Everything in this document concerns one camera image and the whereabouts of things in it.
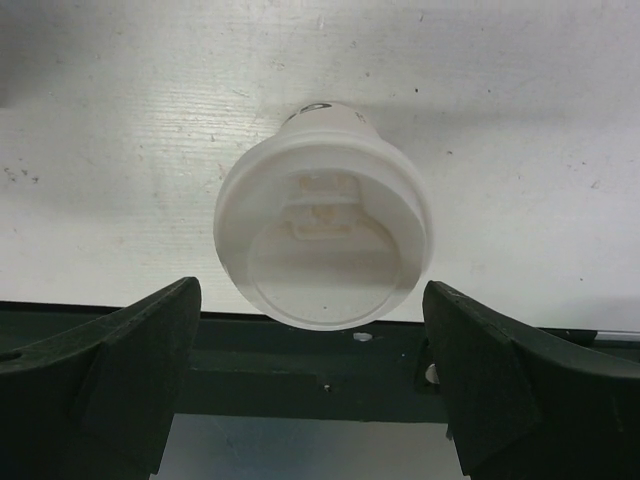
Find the white paper coffee cup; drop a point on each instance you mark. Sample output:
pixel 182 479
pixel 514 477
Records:
pixel 329 123

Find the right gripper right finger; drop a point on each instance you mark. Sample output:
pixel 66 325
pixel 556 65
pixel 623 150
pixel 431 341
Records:
pixel 530 403

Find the white plastic cup lid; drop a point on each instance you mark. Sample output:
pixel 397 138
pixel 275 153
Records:
pixel 324 231

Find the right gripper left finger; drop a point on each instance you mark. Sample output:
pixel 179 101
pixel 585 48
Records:
pixel 97 401

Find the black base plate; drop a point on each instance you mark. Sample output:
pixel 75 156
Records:
pixel 250 366

